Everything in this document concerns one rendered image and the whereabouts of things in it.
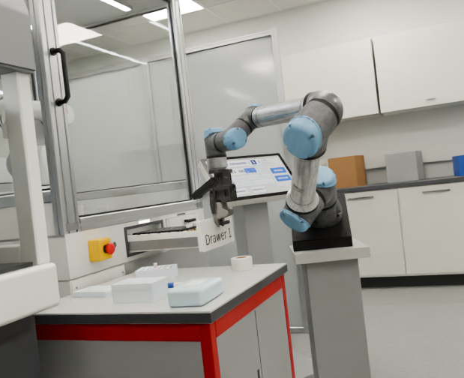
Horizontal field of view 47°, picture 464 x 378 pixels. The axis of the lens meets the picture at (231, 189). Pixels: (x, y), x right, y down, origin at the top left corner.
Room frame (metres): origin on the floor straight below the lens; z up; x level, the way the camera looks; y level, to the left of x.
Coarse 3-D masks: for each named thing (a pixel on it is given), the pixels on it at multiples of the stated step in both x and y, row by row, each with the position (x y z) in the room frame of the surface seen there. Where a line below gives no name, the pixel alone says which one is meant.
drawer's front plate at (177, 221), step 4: (180, 216) 2.38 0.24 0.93; (184, 216) 2.39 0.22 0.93; (188, 216) 2.42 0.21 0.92; (192, 216) 2.46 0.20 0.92; (196, 216) 2.50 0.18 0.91; (168, 220) 2.26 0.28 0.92; (172, 220) 2.28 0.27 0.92; (176, 220) 2.31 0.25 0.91; (180, 220) 2.34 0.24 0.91; (196, 220) 2.49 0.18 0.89; (168, 224) 2.26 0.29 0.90; (172, 224) 2.28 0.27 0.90; (176, 224) 2.31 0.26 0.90; (180, 224) 2.34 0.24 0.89; (184, 224) 2.38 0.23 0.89
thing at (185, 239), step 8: (168, 232) 1.93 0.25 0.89; (176, 232) 1.91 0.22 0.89; (184, 232) 1.90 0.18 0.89; (192, 232) 1.88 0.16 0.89; (128, 240) 1.99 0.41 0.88; (136, 240) 1.97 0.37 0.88; (144, 240) 1.96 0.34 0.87; (152, 240) 1.95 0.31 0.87; (160, 240) 1.93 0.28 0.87; (168, 240) 1.92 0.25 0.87; (176, 240) 1.91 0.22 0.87; (184, 240) 1.89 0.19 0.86; (192, 240) 1.88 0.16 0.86; (136, 248) 1.97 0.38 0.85; (144, 248) 1.96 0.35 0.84; (152, 248) 1.95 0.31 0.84; (160, 248) 1.93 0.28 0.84; (168, 248) 1.92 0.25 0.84; (176, 248) 1.91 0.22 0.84; (184, 248) 1.90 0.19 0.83
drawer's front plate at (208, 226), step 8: (200, 224) 1.85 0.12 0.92; (208, 224) 1.91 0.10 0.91; (216, 224) 1.97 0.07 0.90; (200, 232) 1.85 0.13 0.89; (208, 232) 1.90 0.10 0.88; (216, 232) 1.96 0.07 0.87; (232, 232) 2.11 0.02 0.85; (200, 240) 1.85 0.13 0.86; (208, 240) 1.90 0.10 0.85; (216, 240) 1.96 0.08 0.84; (224, 240) 2.03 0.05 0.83; (232, 240) 2.10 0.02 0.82; (200, 248) 1.85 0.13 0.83; (208, 248) 1.89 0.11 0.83
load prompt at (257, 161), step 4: (232, 160) 2.91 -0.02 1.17; (236, 160) 2.92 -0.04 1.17; (240, 160) 2.93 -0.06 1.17; (244, 160) 2.94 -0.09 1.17; (248, 160) 2.95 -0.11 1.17; (252, 160) 2.96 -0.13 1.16; (256, 160) 2.97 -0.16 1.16; (260, 160) 2.98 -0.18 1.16; (228, 164) 2.87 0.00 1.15; (232, 164) 2.88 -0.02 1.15; (236, 164) 2.89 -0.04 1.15; (240, 164) 2.90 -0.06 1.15; (244, 164) 2.92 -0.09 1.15; (248, 164) 2.93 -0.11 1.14; (252, 164) 2.94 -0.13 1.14; (256, 164) 2.95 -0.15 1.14; (260, 164) 2.96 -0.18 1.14
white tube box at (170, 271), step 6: (174, 264) 1.79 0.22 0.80; (138, 270) 1.75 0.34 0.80; (144, 270) 1.74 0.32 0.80; (150, 270) 1.71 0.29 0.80; (156, 270) 1.71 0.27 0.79; (162, 270) 1.71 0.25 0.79; (168, 270) 1.71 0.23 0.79; (174, 270) 1.73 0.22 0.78; (138, 276) 1.72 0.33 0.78; (144, 276) 1.71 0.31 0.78; (150, 276) 1.71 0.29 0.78; (156, 276) 1.71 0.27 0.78; (162, 276) 1.71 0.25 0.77; (168, 276) 1.71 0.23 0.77; (174, 276) 1.72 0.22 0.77
